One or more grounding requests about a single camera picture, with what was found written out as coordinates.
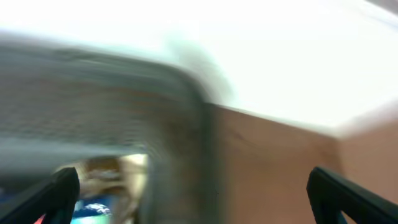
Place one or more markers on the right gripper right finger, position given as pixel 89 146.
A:
pixel 331 196

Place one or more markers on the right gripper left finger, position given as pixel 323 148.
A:
pixel 52 200

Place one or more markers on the tissue multipack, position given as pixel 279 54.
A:
pixel 90 211

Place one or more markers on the white brown snack bag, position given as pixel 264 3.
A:
pixel 112 186

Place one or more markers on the grey plastic basket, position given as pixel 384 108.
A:
pixel 64 102

